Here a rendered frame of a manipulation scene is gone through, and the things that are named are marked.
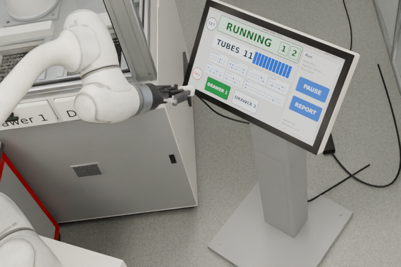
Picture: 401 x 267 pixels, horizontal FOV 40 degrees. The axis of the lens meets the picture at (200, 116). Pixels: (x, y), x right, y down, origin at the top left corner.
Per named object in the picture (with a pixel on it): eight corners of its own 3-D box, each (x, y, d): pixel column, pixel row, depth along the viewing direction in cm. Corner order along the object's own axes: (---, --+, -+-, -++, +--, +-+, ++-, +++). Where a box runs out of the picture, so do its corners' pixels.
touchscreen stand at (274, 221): (292, 304, 232) (280, 171, 154) (207, 248, 254) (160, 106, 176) (352, 215, 253) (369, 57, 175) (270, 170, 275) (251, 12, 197)
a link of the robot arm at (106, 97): (148, 112, 141) (131, 64, 142) (104, 120, 128) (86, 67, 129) (119, 125, 147) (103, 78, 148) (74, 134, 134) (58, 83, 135)
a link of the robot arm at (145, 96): (116, 78, 145) (132, 76, 150) (111, 111, 148) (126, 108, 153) (142, 88, 141) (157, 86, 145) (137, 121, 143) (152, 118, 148)
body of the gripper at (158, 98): (156, 89, 146) (177, 86, 153) (132, 80, 150) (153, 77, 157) (151, 115, 148) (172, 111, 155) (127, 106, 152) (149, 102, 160)
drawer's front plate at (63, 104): (140, 110, 203) (132, 90, 195) (64, 121, 206) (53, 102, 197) (140, 106, 204) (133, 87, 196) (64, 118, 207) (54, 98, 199)
